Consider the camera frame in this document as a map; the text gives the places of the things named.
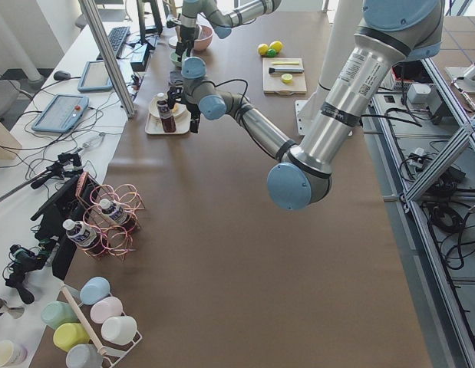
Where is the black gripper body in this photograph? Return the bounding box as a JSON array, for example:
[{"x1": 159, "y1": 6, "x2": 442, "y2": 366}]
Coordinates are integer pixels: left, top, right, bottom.
[
  {"x1": 176, "y1": 25, "x2": 199, "y2": 58},
  {"x1": 167, "y1": 86, "x2": 184, "y2": 109}
]

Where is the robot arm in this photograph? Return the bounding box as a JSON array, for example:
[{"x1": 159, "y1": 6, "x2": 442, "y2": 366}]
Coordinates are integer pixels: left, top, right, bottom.
[
  {"x1": 176, "y1": 0, "x2": 281, "y2": 61},
  {"x1": 168, "y1": 1, "x2": 445, "y2": 210}
]

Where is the cream rabbit tray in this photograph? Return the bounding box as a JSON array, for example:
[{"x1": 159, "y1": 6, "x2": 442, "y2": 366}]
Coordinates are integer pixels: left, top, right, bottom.
[{"x1": 145, "y1": 93, "x2": 190, "y2": 135}]

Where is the dark tea bottle on tray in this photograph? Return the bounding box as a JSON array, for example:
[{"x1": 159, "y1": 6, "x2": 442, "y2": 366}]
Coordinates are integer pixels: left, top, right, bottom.
[{"x1": 156, "y1": 93, "x2": 176, "y2": 133}]

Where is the pink bowl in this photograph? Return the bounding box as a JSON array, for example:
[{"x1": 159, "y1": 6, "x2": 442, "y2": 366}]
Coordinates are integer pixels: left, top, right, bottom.
[{"x1": 193, "y1": 25, "x2": 213, "y2": 52}]

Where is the green ceramic bowl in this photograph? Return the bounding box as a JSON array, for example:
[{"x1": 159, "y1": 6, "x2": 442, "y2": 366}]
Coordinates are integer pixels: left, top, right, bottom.
[{"x1": 170, "y1": 52, "x2": 187, "y2": 68}]

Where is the black keyboard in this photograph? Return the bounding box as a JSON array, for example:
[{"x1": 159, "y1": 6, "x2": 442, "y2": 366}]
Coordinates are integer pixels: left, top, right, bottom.
[{"x1": 107, "y1": 26, "x2": 130, "y2": 58}]

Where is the yellow lemon lower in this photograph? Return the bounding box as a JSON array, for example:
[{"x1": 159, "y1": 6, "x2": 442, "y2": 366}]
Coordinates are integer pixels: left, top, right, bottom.
[{"x1": 257, "y1": 43, "x2": 269, "y2": 56}]

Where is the yellow lemon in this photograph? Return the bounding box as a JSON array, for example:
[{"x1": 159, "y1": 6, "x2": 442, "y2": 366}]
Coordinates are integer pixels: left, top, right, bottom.
[
  {"x1": 257, "y1": 43, "x2": 269, "y2": 56},
  {"x1": 269, "y1": 41, "x2": 283, "y2": 54}
]

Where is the blue teach pendant far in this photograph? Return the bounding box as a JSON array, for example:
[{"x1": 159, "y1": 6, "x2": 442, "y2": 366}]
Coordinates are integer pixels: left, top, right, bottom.
[{"x1": 78, "y1": 60, "x2": 113, "y2": 93}]

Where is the blue teach pendant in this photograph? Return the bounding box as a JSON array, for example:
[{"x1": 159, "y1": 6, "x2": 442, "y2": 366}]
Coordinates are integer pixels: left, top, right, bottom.
[
  {"x1": 78, "y1": 60, "x2": 113, "y2": 93},
  {"x1": 31, "y1": 94, "x2": 90, "y2": 133}
]

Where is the green lime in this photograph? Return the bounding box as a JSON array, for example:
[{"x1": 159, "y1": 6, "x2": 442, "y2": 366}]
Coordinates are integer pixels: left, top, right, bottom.
[{"x1": 266, "y1": 48, "x2": 278, "y2": 58}]

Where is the steel cylinder tool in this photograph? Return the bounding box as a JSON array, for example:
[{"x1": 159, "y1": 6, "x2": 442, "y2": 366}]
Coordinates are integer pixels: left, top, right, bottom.
[{"x1": 268, "y1": 67, "x2": 304, "y2": 74}]

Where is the yellow lemon upper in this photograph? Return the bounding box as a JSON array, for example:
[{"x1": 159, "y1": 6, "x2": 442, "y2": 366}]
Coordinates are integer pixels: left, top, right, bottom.
[{"x1": 269, "y1": 41, "x2": 283, "y2": 54}]

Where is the wooden cutting board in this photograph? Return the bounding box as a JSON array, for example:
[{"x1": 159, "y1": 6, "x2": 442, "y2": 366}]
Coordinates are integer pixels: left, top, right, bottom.
[{"x1": 262, "y1": 57, "x2": 307, "y2": 94}]

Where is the half lemon slice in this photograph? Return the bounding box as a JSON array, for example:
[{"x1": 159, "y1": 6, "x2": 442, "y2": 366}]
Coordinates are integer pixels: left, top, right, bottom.
[{"x1": 281, "y1": 74, "x2": 293, "y2": 84}]

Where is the yellow plastic knife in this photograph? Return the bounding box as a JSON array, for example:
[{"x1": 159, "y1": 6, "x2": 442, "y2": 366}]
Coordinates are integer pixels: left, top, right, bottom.
[{"x1": 272, "y1": 60, "x2": 300, "y2": 65}]

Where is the blue teach pendant near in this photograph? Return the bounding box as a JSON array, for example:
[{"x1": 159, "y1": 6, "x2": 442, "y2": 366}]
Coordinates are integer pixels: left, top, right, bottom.
[{"x1": 31, "y1": 94, "x2": 90, "y2": 133}]

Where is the computer mouse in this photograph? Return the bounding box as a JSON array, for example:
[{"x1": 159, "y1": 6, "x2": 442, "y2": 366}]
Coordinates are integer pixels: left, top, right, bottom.
[{"x1": 53, "y1": 71, "x2": 71, "y2": 81}]

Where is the tea bottle in rack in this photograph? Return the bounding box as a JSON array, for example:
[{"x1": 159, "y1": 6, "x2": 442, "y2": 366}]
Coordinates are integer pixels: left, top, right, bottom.
[
  {"x1": 62, "y1": 218, "x2": 104, "y2": 257},
  {"x1": 99, "y1": 198, "x2": 130, "y2": 225}
]

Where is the light blue plastic cup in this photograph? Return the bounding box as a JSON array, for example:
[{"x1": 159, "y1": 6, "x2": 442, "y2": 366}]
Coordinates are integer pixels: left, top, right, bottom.
[{"x1": 80, "y1": 277, "x2": 111, "y2": 305}]

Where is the pale pink plastic cup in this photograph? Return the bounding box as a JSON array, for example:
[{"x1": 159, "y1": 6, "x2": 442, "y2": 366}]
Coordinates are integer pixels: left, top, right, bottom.
[{"x1": 90, "y1": 296, "x2": 123, "y2": 324}]

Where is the white plastic cup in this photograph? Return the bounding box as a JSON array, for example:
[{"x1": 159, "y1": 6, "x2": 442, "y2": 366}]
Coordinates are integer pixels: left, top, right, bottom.
[{"x1": 101, "y1": 316, "x2": 137, "y2": 346}]

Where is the mint green plastic cup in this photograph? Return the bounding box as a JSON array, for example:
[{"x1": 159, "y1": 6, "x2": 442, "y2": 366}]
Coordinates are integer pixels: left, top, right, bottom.
[{"x1": 41, "y1": 301, "x2": 78, "y2": 330}]

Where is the yellow-green plastic cup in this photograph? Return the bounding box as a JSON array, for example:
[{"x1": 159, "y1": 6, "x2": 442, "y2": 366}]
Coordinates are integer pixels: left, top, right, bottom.
[{"x1": 53, "y1": 323, "x2": 91, "y2": 352}]

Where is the grey plastic cup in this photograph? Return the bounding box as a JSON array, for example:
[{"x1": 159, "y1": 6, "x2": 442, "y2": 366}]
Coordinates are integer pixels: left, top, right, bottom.
[{"x1": 66, "y1": 344, "x2": 103, "y2": 368}]

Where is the cream cup off rack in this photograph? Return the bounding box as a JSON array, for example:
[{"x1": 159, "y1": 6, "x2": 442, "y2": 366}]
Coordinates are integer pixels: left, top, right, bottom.
[{"x1": 0, "y1": 340, "x2": 28, "y2": 367}]

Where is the aluminium frame post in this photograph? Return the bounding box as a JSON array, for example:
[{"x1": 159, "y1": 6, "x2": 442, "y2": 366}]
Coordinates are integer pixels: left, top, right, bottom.
[{"x1": 79, "y1": 0, "x2": 136, "y2": 119}]

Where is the copper wire bottle rack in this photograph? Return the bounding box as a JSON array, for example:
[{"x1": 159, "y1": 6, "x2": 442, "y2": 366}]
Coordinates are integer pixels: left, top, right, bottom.
[{"x1": 75, "y1": 172, "x2": 145, "y2": 260}]

